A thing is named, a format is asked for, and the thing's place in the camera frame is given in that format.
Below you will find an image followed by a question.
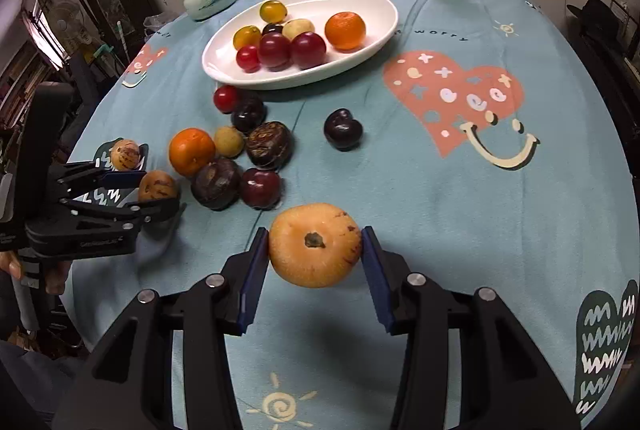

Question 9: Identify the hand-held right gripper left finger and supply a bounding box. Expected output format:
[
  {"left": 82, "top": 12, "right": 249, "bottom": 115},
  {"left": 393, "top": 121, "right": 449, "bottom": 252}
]
[{"left": 52, "top": 227, "right": 271, "bottom": 430}]

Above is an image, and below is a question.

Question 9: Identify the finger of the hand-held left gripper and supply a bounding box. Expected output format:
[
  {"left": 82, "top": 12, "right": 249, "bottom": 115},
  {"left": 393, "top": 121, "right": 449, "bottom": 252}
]
[
  {"left": 47, "top": 157, "right": 150, "bottom": 195},
  {"left": 57, "top": 196, "right": 182, "bottom": 231}
]

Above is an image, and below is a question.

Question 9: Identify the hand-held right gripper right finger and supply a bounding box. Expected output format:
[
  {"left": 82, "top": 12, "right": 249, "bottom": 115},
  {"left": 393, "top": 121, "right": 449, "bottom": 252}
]
[{"left": 361, "top": 226, "right": 583, "bottom": 430}]

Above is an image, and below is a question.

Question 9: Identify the small striped pepino melon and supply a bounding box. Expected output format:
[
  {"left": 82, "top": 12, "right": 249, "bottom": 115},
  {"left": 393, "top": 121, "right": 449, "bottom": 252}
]
[{"left": 110, "top": 139, "right": 142, "bottom": 171}]

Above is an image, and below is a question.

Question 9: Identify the large pale pepino melon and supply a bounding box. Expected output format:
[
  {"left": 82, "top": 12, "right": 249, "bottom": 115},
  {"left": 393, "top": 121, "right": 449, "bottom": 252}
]
[{"left": 268, "top": 203, "right": 363, "bottom": 289}]

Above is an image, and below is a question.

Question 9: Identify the dark red plum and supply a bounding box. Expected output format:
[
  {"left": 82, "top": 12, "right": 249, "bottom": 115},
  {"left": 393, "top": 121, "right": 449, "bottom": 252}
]
[{"left": 240, "top": 168, "right": 282, "bottom": 211}]

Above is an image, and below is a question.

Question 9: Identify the tan longan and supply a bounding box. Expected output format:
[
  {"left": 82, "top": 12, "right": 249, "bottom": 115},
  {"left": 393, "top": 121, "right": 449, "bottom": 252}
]
[{"left": 213, "top": 127, "right": 246, "bottom": 159}]

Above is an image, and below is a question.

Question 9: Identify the dark brown mottled fruit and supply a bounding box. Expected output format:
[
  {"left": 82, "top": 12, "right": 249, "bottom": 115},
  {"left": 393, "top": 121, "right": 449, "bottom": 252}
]
[{"left": 244, "top": 121, "right": 294, "bottom": 171}]

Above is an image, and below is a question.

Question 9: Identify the red tomato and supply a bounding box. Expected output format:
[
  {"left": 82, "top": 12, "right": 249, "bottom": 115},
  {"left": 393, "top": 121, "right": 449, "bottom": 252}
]
[
  {"left": 236, "top": 45, "right": 262, "bottom": 72},
  {"left": 213, "top": 84, "right": 240, "bottom": 114}
]

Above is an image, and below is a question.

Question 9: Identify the yellow tomato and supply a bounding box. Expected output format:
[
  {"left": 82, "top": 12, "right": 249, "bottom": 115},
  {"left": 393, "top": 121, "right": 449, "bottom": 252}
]
[{"left": 233, "top": 24, "right": 261, "bottom": 50}]

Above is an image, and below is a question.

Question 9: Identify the yellow-green tomato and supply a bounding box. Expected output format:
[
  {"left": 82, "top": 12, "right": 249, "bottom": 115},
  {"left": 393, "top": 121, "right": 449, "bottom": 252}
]
[{"left": 259, "top": 0, "right": 288, "bottom": 24}]

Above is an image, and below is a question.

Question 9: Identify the pale yellow fruit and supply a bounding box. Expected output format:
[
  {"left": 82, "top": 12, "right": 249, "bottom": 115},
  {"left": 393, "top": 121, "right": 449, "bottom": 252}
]
[{"left": 282, "top": 18, "right": 316, "bottom": 40}]

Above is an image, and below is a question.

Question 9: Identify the large mandarin orange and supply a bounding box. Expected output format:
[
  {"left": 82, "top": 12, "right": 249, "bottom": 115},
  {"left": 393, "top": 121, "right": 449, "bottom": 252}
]
[{"left": 324, "top": 11, "right": 367, "bottom": 51}]

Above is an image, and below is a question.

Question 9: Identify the white oval plate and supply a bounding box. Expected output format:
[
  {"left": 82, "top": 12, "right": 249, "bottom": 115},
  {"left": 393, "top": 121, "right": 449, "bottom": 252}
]
[{"left": 201, "top": 0, "right": 399, "bottom": 90}]

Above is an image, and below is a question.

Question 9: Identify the person's left hand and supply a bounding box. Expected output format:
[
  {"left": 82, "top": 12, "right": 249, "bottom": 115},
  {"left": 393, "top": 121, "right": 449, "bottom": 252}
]
[{"left": 0, "top": 250, "right": 73, "bottom": 295}]

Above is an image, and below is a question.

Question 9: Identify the clear plastic bag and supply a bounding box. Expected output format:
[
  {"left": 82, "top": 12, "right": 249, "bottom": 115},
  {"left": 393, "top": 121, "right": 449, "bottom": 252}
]
[{"left": 142, "top": 12, "right": 173, "bottom": 41}]

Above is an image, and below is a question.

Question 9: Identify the electric fan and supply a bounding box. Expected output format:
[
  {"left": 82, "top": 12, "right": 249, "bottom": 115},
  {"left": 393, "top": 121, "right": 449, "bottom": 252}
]
[{"left": 47, "top": 0, "right": 81, "bottom": 40}]

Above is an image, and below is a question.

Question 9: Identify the black desk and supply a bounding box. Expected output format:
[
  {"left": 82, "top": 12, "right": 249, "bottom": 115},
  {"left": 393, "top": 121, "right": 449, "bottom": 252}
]
[{"left": 567, "top": 0, "right": 640, "bottom": 145}]

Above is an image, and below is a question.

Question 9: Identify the black hat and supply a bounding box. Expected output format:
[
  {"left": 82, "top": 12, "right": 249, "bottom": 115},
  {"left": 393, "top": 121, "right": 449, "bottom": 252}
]
[{"left": 567, "top": 0, "right": 623, "bottom": 45}]

